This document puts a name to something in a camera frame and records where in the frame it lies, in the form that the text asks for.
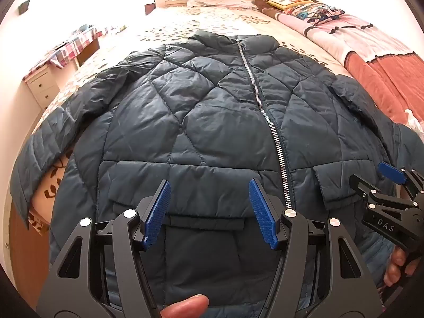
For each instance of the colourful cartoon pillow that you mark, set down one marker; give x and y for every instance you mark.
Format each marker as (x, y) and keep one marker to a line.
(314, 12)

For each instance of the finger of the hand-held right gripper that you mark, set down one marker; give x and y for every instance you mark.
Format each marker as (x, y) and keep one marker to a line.
(391, 171)
(361, 184)

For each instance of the red blanket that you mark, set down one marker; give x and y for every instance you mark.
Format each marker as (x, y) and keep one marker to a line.
(387, 79)

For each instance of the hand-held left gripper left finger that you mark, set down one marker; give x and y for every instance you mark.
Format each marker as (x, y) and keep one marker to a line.
(158, 212)

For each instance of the person's left hand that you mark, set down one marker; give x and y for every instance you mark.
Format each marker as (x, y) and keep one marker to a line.
(185, 306)

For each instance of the yellow pillow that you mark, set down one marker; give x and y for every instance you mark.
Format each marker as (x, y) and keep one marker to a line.
(286, 0)

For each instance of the dark blue quilted jacket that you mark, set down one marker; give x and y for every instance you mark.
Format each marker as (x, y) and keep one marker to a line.
(205, 122)

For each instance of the white desk with drawers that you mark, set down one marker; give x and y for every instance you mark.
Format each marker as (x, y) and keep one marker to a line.
(41, 86)

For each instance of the person's right hand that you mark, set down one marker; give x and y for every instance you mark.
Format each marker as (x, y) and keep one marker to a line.
(396, 266)

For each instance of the dark wooden nightstand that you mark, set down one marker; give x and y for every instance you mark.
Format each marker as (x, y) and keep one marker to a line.
(150, 8)

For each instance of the plaid tablecloth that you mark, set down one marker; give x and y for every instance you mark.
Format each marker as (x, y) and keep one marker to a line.
(69, 48)

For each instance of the white plastic bag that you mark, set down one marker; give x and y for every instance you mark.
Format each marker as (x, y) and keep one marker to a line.
(415, 119)

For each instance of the pink blanket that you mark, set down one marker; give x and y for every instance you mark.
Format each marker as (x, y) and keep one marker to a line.
(344, 36)

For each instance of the brown cloth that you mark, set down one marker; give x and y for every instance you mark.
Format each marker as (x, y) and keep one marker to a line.
(265, 8)

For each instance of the beige leaf-patterned blanket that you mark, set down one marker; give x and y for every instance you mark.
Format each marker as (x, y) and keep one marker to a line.
(185, 20)

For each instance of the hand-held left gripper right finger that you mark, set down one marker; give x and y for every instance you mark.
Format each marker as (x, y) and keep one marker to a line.
(261, 212)

